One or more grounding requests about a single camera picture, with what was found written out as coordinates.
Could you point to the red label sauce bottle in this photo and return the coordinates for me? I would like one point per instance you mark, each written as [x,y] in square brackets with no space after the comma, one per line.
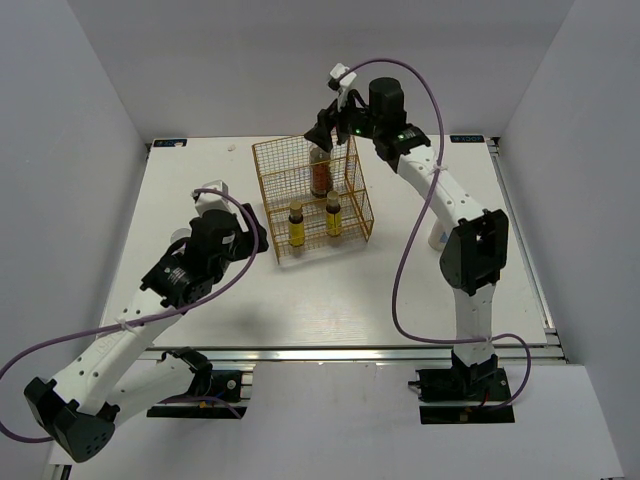
[320,168]

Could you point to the aluminium front rail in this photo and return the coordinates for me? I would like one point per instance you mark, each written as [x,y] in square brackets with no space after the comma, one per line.
[553,353]

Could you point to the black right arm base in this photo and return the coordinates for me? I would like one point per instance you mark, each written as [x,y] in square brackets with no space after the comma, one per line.
[444,399]

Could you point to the yellow wire basket rack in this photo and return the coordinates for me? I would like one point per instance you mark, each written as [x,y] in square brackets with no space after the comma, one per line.
[283,172]

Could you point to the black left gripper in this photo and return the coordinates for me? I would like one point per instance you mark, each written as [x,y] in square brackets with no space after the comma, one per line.
[246,243]

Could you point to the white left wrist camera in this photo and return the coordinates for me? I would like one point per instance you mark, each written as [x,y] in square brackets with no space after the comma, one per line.
[210,197]

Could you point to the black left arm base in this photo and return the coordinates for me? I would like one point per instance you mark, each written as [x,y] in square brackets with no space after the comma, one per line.
[214,393]

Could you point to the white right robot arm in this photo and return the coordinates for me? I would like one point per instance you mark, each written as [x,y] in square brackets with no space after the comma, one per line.
[476,238]

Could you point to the yellow label bottle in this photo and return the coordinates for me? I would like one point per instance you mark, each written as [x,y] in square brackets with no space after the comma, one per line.
[333,214]
[296,224]

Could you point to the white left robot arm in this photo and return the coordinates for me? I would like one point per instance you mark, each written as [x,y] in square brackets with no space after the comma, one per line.
[81,406]

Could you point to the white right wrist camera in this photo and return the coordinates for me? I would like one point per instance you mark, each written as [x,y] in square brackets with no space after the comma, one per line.
[340,80]

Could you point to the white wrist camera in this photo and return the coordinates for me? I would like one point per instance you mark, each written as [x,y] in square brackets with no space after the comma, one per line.
[340,80]
[210,197]

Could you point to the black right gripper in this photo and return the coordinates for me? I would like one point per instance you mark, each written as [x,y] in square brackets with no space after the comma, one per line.
[328,119]

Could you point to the white bead jar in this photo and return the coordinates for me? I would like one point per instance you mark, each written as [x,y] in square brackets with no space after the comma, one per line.
[437,237]

